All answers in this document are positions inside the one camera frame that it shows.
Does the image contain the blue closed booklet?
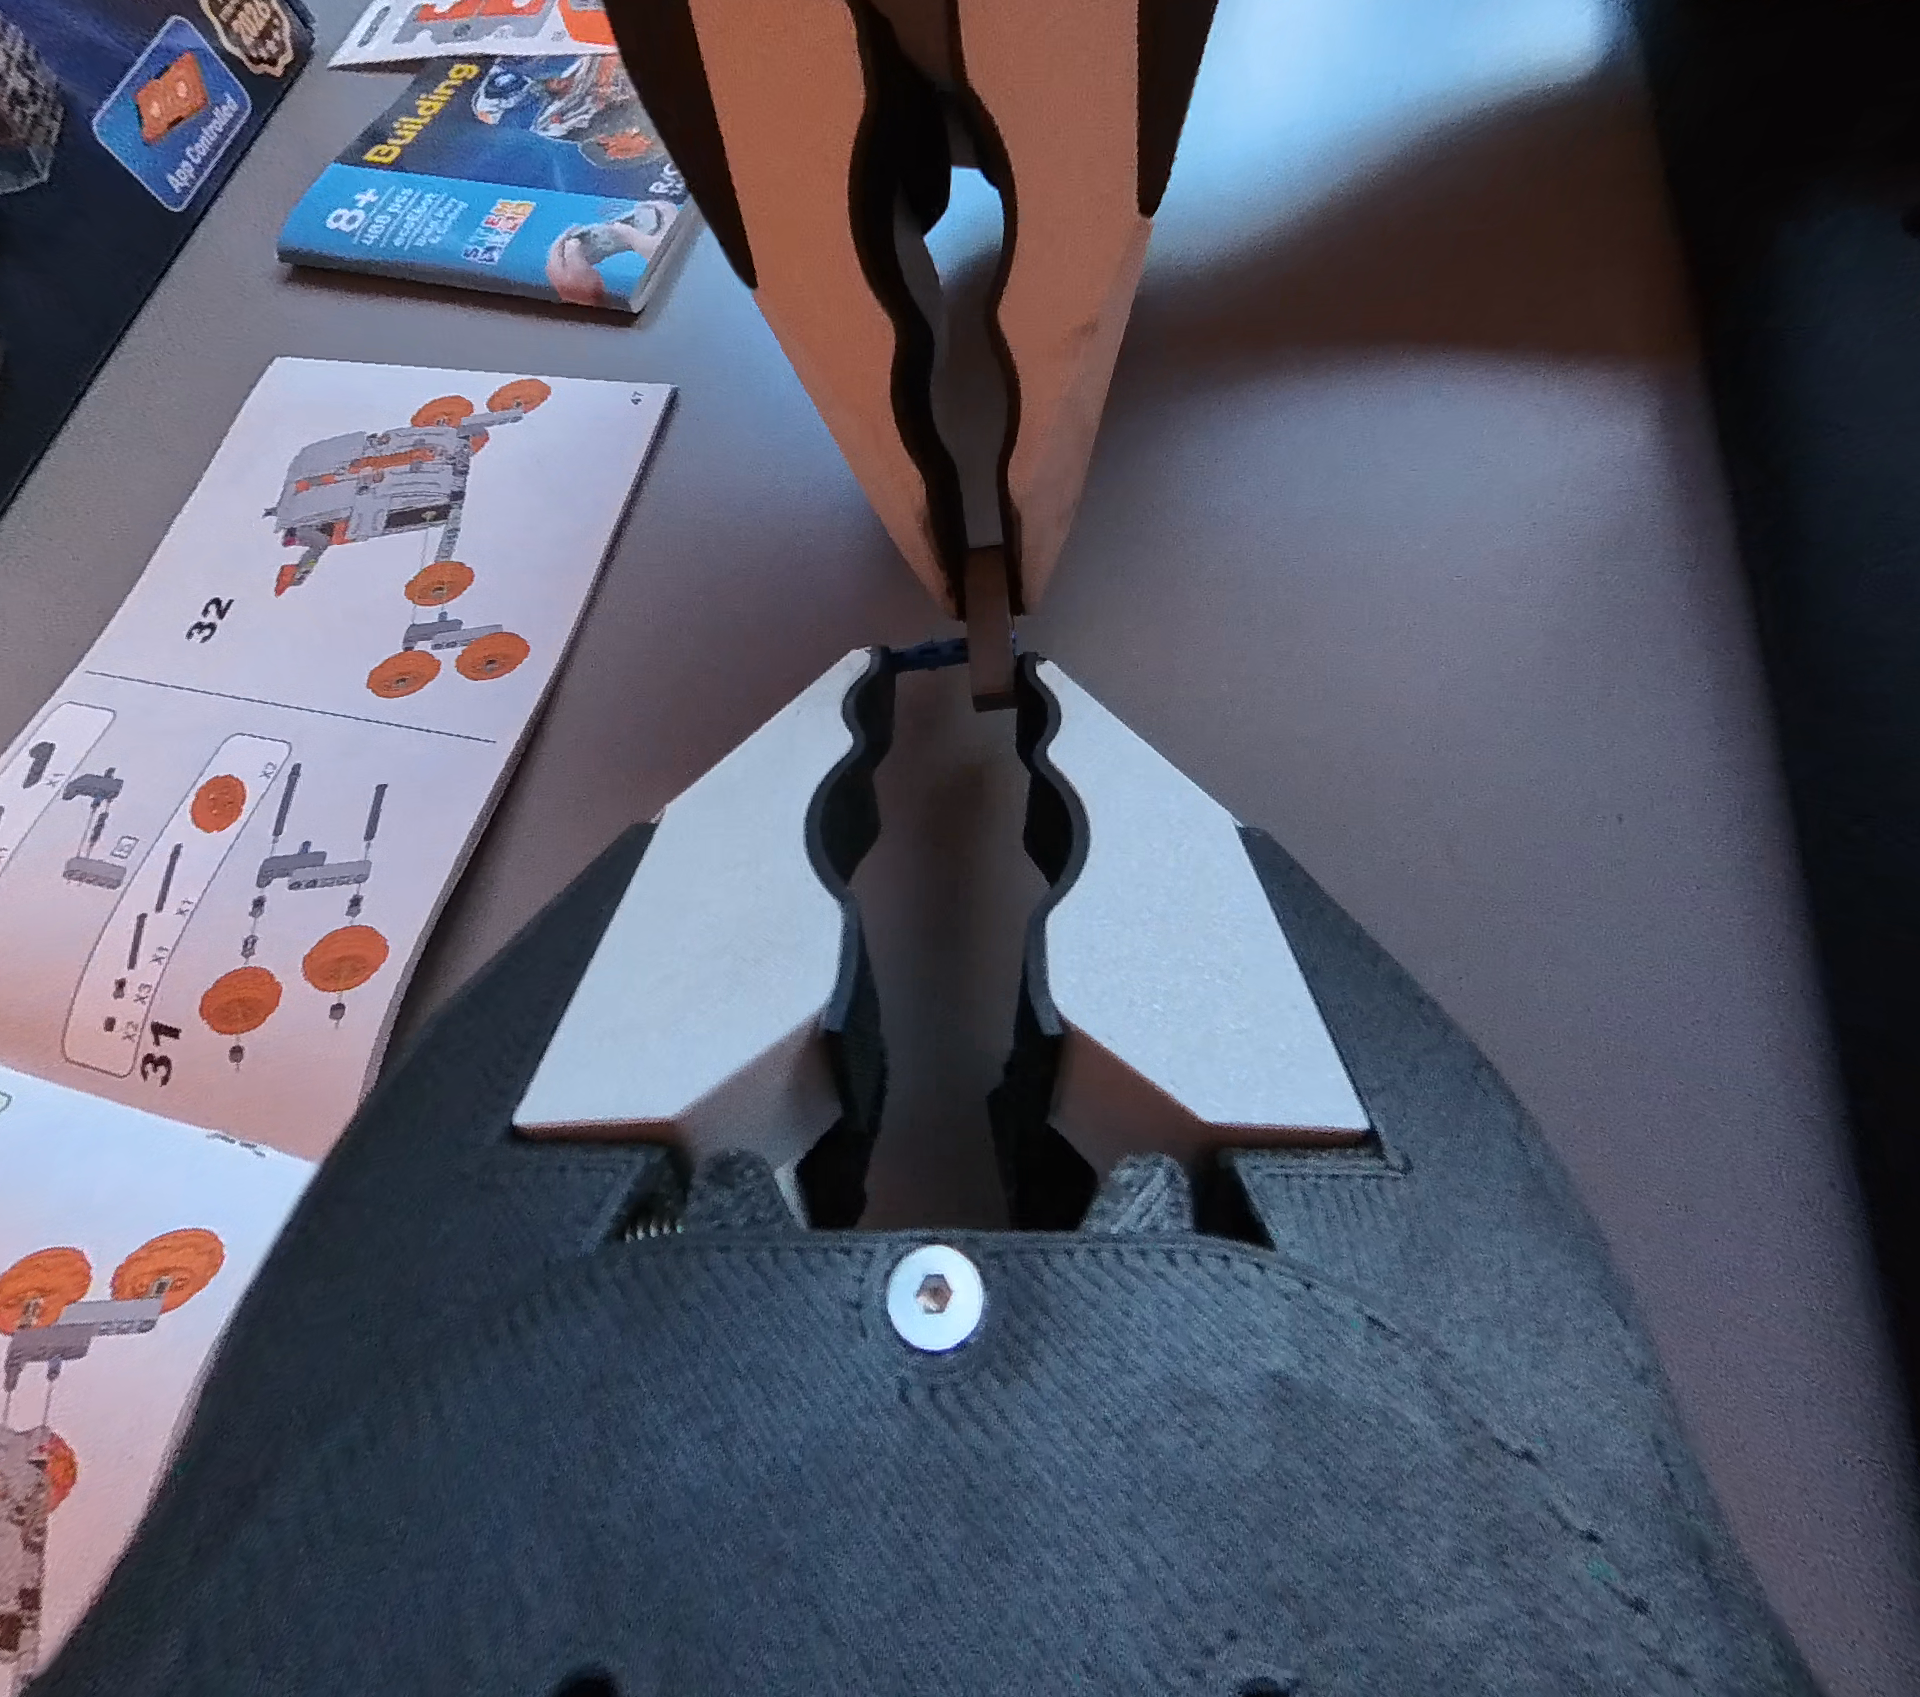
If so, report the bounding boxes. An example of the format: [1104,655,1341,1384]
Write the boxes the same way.
[276,53,703,309]

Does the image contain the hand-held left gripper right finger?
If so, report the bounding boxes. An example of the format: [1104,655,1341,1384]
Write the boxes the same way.
[990,650,1378,1231]

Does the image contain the open instruction booklet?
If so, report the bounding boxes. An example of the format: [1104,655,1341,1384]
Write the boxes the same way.
[0,356,679,1673]

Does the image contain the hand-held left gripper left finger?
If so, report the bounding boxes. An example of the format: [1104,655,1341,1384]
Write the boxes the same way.
[510,645,890,1231]

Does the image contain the blue toy box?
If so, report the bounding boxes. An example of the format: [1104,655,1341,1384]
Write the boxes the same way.
[0,0,318,516]

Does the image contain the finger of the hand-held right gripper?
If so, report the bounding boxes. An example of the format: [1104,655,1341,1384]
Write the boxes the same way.
[682,0,969,619]
[947,0,1158,617]

